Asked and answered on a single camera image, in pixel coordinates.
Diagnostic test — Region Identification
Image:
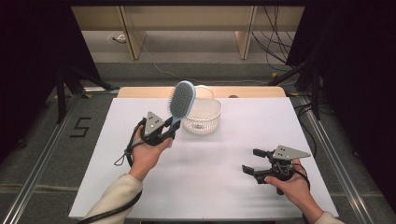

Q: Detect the beige wooden desk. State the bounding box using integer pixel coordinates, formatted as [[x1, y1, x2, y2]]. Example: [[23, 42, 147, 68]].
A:
[[71, 5, 305, 61]]

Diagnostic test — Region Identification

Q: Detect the light blue hairbrush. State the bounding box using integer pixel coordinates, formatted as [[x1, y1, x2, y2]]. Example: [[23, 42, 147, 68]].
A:
[[166, 79, 197, 127]]

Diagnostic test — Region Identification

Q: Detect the white table mat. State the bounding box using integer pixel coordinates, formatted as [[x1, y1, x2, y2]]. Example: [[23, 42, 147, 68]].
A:
[[68, 96, 340, 218]]

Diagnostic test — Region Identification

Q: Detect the metal floor rail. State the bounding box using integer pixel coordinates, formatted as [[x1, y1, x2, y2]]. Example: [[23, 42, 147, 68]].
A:
[[298, 96, 375, 224], [0, 92, 82, 224]]

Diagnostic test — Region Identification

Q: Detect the black curtain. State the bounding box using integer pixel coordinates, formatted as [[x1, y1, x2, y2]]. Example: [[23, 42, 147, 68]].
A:
[[0, 0, 101, 162], [286, 0, 396, 213]]

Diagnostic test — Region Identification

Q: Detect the black tripod stand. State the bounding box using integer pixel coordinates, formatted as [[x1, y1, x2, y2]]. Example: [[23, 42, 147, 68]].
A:
[[55, 62, 120, 125], [267, 59, 321, 120]]

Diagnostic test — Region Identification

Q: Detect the person's right hand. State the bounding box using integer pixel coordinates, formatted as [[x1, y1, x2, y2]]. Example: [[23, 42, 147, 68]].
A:
[[264, 160, 325, 223]]

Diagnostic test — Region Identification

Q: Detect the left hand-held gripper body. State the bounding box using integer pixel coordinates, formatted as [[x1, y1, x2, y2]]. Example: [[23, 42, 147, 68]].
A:
[[140, 111, 169, 147]]

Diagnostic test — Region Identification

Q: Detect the person's left hand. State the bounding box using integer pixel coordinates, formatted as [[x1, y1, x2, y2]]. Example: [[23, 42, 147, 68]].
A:
[[129, 125, 174, 182]]

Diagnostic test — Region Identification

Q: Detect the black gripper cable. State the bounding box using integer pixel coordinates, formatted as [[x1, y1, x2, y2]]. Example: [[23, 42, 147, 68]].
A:
[[78, 118, 148, 224], [293, 162, 312, 190]]

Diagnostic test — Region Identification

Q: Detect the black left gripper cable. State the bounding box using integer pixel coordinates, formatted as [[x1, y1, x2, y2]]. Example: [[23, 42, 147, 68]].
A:
[[78, 118, 148, 224]]

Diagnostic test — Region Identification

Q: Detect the white floor cable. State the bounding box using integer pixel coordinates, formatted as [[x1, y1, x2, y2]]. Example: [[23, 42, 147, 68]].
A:
[[141, 43, 300, 87]]

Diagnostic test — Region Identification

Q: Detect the round floor socket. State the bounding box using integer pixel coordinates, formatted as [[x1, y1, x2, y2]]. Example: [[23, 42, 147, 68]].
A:
[[106, 32, 127, 45]]

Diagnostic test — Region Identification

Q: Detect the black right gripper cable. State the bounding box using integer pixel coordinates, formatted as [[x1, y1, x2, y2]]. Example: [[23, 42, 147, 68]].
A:
[[293, 162, 312, 190]]

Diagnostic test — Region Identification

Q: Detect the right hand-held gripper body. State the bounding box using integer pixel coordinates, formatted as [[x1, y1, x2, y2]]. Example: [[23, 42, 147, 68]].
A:
[[256, 145, 312, 185]]

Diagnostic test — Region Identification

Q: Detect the bundle of black cables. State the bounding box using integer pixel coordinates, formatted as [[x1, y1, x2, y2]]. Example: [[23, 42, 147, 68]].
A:
[[251, 5, 297, 68]]

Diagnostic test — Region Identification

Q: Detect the white plastic basket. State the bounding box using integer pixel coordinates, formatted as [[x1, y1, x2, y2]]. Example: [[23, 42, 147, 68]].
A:
[[181, 85, 223, 135]]

